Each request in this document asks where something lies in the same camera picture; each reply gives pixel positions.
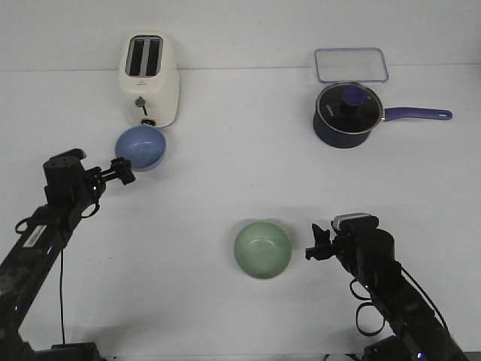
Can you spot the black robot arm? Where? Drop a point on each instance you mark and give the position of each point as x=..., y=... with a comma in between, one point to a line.
x=24, y=270
x=418, y=335

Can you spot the blue bowl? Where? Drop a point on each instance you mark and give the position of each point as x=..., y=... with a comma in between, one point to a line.
x=143, y=146

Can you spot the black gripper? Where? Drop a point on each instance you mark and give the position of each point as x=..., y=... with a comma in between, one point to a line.
x=70, y=185
x=361, y=253

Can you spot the dark blue saucepan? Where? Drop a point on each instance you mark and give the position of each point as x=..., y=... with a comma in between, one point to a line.
x=344, y=141

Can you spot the glass pot lid blue knob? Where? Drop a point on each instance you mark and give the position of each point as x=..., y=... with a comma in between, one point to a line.
x=349, y=108

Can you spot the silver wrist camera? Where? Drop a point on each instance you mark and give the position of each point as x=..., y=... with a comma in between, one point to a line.
x=349, y=222
x=76, y=152

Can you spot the green bowl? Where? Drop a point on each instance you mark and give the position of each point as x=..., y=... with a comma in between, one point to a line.
x=262, y=250

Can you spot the white two-slot toaster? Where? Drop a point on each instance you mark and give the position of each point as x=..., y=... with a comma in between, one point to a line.
x=149, y=80

